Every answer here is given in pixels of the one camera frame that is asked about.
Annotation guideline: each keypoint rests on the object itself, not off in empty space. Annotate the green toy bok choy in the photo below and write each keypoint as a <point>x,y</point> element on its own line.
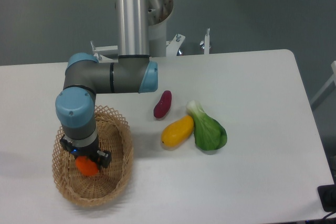
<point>209,134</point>

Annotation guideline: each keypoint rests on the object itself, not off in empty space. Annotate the yellow toy mango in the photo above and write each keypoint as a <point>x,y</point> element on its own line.
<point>177,132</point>

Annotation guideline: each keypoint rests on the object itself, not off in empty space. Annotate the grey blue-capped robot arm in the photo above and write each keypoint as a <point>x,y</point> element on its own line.
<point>85,77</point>

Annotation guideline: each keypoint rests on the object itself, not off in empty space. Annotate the black device at table corner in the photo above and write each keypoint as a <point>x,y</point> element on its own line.
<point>327,197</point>

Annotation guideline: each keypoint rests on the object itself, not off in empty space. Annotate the white frame at right edge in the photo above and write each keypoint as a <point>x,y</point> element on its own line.
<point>326,89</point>

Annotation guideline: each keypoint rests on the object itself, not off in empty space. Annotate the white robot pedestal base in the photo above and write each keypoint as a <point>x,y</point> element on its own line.
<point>158,13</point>

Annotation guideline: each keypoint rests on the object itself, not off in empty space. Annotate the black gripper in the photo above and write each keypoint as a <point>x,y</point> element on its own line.
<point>101,158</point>

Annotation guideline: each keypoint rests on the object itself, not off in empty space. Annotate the orange toy fruit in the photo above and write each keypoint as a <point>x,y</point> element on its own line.
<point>86,166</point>

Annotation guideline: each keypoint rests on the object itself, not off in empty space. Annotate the woven wicker oval basket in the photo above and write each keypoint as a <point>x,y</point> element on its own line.
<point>108,183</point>

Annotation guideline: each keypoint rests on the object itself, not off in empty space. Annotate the purple toy sweet potato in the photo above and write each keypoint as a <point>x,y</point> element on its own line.
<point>163,106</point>

